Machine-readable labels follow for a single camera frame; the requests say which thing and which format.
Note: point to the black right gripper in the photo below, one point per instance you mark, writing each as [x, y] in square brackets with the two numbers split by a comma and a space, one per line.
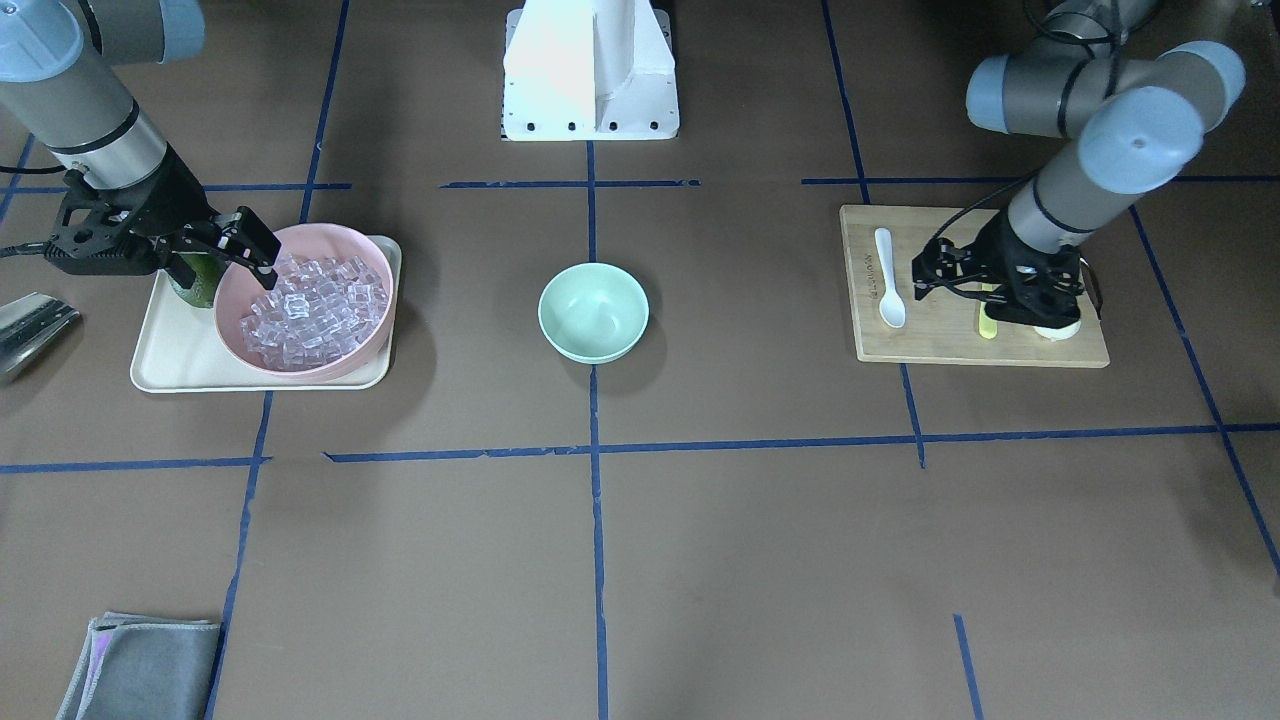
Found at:
[176, 192]

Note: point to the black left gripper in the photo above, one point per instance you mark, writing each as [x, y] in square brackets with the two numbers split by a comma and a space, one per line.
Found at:
[1012, 257]

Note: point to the white plastic spoon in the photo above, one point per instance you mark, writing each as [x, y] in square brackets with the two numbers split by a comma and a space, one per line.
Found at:
[891, 307]

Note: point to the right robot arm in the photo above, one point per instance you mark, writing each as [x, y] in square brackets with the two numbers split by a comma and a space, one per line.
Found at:
[59, 60]

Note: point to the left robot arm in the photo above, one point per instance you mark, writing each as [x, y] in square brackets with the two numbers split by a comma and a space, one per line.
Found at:
[1129, 126]

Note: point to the pile of ice cubes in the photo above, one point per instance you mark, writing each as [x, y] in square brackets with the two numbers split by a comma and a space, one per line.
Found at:
[320, 311]

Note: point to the pink bowl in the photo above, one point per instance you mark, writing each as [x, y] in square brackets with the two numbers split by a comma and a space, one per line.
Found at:
[329, 314]

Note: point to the steel ice scoop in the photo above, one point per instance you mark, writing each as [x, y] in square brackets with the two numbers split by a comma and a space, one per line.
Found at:
[29, 325]

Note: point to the mint green bowl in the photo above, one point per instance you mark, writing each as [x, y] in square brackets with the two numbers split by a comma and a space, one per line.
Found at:
[593, 313]

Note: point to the green avocado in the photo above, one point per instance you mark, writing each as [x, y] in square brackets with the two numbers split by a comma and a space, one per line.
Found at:
[197, 284]

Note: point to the yellow plastic knife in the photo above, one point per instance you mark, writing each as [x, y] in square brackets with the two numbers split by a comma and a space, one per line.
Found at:
[987, 327]

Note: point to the bamboo cutting board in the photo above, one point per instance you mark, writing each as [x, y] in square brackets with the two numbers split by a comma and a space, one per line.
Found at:
[942, 328]

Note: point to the cream plastic tray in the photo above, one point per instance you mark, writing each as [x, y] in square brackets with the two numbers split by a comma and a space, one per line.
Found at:
[182, 348]

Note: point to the grey folded cloth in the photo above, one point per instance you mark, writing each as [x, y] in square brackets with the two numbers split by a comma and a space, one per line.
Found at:
[140, 667]

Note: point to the black cutting board handle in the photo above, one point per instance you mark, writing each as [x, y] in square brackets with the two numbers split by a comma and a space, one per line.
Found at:
[1092, 287]

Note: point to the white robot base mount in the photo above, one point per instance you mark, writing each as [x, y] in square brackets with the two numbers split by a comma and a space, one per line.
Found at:
[577, 71]

